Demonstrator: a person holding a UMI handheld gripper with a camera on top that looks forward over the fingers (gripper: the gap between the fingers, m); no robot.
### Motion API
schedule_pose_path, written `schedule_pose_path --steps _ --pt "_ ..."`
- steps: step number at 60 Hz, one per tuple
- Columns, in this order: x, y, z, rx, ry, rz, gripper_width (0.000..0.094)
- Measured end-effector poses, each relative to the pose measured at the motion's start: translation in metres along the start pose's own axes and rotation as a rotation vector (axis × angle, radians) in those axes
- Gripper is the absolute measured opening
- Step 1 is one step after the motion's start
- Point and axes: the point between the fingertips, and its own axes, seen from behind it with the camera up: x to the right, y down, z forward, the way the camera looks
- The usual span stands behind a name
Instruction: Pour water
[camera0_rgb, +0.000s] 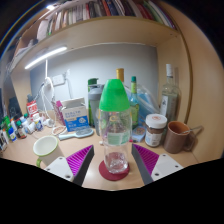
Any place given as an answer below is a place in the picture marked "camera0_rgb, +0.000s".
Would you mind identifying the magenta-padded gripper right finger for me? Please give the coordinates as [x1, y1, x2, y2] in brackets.
[130, 143, 184, 186]

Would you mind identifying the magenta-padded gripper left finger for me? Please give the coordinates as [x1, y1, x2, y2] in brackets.
[43, 144, 95, 187]

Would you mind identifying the clear bottle with green cap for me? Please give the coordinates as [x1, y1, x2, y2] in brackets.
[98, 78, 133, 175]

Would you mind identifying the light blue hairbrush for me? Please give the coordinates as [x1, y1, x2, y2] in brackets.
[58, 128, 95, 141]

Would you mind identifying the brown jar with white lid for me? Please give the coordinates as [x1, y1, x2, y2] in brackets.
[144, 113, 168, 148]

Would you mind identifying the flat round red coaster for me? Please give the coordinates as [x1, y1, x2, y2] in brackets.
[98, 159, 131, 182]

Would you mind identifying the brown mug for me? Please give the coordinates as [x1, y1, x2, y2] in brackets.
[162, 120, 198, 155]

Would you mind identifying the blue and white carton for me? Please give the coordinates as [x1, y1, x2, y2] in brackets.
[60, 97, 91, 133]

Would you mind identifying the pink carton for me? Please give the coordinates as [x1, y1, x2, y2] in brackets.
[54, 100, 67, 127]

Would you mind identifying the green bottle with teal cap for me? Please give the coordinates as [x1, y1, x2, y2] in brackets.
[129, 75, 141, 129]

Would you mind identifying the grey shaker bottle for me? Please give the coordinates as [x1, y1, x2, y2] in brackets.
[87, 83, 105, 136]

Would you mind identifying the blue plastic bag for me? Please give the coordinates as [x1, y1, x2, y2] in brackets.
[136, 84, 161, 116]

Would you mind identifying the clear glass bottle white cap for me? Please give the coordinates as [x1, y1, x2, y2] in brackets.
[159, 63, 181, 123]

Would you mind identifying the dark bottle with red label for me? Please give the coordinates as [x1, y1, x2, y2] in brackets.
[15, 119, 28, 140]

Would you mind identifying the red and white canister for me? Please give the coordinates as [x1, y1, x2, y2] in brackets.
[26, 100, 39, 118]

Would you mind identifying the white bottle with blue label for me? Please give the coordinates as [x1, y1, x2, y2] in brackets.
[7, 125, 18, 143]

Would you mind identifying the tall green bottle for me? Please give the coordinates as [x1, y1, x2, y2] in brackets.
[87, 77, 100, 128]

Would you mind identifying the green plastic container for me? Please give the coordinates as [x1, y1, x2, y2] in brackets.
[2, 115, 13, 132]

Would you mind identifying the glass bottle with gold cap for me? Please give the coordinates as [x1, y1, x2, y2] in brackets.
[115, 67, 125, 84]

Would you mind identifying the white LED light bar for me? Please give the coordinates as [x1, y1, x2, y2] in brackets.
[23, 45, 69, 71]

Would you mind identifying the white mug with green handle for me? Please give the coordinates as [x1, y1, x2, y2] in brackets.
[32, 135, 65, 169]

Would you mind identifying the white wall power socket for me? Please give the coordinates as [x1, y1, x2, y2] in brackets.
[51, 73, 66, 87]

